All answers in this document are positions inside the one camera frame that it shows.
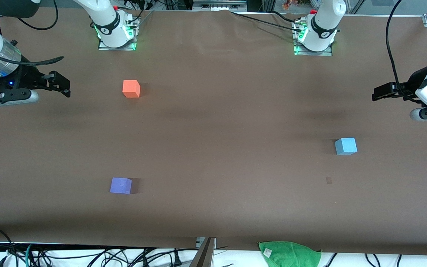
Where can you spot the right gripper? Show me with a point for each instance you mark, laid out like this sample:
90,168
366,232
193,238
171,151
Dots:
29,77

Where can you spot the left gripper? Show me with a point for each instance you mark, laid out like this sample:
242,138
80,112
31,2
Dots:
410,83

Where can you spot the light blue foam block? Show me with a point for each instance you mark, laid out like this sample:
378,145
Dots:
346,146

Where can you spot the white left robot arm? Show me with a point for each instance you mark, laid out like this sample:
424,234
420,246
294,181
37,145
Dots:
323,22

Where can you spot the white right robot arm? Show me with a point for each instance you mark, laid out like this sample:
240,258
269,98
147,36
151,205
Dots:
106,16

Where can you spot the orange foam block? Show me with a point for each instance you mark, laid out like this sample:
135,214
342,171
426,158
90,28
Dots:
131,89

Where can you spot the purple foam block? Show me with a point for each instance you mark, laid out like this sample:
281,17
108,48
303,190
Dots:
120,185

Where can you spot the colourful toy pile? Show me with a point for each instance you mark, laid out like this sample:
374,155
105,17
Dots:
290,4

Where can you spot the brown table cover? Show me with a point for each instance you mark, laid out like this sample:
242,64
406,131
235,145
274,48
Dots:
213,148

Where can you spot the silver box with ports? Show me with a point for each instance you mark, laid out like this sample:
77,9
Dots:
219,4

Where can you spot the green microfiber cloth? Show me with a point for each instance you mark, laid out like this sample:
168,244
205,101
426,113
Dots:
289,255

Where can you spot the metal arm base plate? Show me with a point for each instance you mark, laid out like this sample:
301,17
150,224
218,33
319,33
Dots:
104,47
326,53

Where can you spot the grey metal post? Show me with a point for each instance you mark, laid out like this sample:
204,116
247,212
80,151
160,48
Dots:
204,254

